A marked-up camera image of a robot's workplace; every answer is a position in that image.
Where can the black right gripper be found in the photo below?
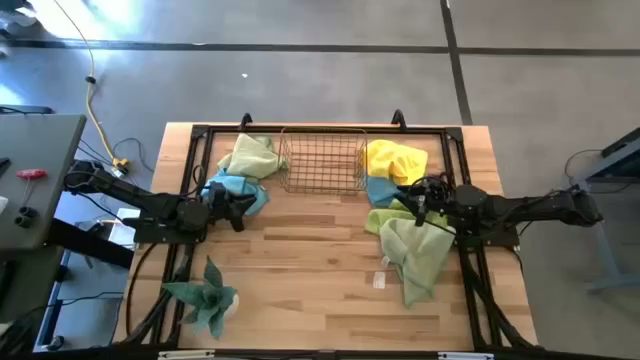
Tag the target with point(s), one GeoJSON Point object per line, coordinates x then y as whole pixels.
{"type": "Point", "coordinates": [435, 195]}

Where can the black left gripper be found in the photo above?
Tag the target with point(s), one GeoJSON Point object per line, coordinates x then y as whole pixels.
{"type": "Point", "coordinates": [222, 202]}

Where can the blue microfiber towel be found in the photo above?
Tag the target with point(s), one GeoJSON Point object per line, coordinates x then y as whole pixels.
{"type": "Point", "coordinates": [240, 186]}
{"type": "Point", "coordinates": [382, 192]}

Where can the pale green microfiber towel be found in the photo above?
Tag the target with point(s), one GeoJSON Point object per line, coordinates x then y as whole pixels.
{"type": "Point", "coordinates": [252, 157]}

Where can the mint green microfiber towel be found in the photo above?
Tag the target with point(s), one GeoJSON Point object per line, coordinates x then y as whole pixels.
{"type": "Point", "coordinates": [417, 260]}

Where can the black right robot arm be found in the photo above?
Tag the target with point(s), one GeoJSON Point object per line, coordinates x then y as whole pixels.
{"type": "Point", "coordinates": [540, 207]}

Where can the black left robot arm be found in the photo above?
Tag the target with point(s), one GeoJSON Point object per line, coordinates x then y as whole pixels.
{"type": "Point", "coordinates": [150, 200]}

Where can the yellow microfiber towel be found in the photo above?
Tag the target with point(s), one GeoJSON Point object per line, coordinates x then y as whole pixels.
{"type": "Point", "coordinates": [392, 160]}

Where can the white paper label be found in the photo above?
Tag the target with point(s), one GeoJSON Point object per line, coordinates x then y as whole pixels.
{"type": "Point", "coordinates": [379, 280]}

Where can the black table clamp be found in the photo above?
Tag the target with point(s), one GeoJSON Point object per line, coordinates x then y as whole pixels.
{"type": "Point", "coordinates": [398, 118]}
{"type": "Point", "coordinates": [245, 120]}

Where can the green artificial plant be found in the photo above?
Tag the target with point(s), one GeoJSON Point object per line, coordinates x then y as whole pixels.
{"type": "Point", "coordinates": [210, 300]}

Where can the black crossbar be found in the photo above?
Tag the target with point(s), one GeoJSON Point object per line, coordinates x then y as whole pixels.
{"type": "Point", "coordinates": [90, 245]}

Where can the blue-grey metal table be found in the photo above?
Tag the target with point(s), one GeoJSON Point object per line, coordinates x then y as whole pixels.
{"type": "Point", "coordinates": [609, 250]}

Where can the grey side table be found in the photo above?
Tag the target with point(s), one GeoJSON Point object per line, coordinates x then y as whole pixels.
{"type": "Point", "coordinates": [40, 150]}

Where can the black cylinder parts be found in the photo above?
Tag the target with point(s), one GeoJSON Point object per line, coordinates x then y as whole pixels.
{"type": "Point", "coordinates": [27, 212]}

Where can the black aluminium table frame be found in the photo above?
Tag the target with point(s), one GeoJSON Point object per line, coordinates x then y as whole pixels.
{"type": "Point", "coordinates": [230, 129]}

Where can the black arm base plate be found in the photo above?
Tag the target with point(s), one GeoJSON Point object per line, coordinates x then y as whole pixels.
{"type": "Point", "coordinates": [150, 232]}
{"type": "Point", "coordinates": [500, 235]}

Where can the white frame bracket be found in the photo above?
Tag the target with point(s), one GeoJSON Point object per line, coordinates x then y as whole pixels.
{"type": "Point", "coordinates": [185, 354]}
{"type": "Point", "coordinates": [465, 356]}

